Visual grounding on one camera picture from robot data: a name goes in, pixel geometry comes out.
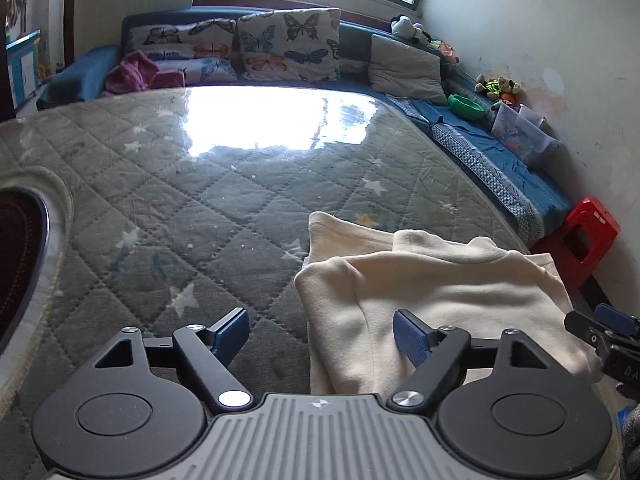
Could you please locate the pink cloth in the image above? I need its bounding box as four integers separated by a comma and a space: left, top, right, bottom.
102, 50, 186, 95

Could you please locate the cream garment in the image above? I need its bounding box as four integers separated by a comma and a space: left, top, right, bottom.
294, 211, 603, 396

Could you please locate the blue cabinet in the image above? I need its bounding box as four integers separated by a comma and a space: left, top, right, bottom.
6, 30, 42, 101

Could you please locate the pink plush toy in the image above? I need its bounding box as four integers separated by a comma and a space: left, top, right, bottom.
432, 40, 460, 65

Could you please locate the green bowl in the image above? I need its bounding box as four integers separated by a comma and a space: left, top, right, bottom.
447, 94, 487, 121

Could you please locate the grey pillow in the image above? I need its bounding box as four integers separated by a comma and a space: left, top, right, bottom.
367, 34, 448, 106

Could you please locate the round black induction cooktop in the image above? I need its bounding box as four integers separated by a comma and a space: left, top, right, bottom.
0, 187, 51, 343

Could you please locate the green and brown plush toy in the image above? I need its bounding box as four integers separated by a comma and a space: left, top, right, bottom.
475, 74, 523, 102

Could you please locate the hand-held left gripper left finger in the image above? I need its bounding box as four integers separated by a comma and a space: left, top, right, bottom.
91, 306, 252, 414

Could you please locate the red plastic stool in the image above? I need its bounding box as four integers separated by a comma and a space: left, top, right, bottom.
532, 196, 621, 293

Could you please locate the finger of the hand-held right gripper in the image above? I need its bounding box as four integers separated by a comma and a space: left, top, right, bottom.
564, 311, 614, 349
594, 302, 640, 337

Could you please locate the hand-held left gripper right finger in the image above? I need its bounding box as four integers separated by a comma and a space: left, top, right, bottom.
387, 308, 552, 414

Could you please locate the grey quilted table cover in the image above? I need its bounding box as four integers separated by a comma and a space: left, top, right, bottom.
0, 85, 536, 480

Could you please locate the dark wooden door frame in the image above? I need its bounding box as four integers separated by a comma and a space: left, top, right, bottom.
62, 0, 81, 68

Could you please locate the person's right forearm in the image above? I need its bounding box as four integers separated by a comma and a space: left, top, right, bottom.
619, 402, 640, 480

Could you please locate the panda plush toy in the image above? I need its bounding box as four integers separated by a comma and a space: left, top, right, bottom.
390, 15, 433, 46

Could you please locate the butterfly print pillow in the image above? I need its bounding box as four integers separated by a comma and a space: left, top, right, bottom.
125, 19, 236, 61
237, 8, 342, 82
150, 57, 238, 86

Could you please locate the clear plastic box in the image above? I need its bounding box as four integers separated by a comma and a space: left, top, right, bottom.
491, 102, 558, 168

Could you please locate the blue sofa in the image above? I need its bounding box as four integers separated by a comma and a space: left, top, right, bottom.
37, 6, 573, 243

